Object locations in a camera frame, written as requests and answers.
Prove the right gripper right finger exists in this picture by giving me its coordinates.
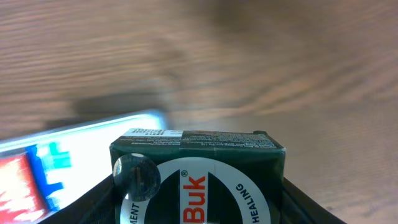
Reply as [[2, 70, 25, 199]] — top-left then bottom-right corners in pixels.
[[279, 178, 346, 224]]

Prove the blue medicine box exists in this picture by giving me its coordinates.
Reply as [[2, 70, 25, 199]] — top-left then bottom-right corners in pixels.
[[1, 110, 167, 223]]

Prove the dark green square box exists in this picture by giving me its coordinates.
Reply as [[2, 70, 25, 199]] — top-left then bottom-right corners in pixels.
[[109, 129, 285, 224]]

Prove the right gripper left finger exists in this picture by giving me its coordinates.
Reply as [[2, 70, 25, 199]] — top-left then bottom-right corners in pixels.
[[39, 175, 116, 224]]

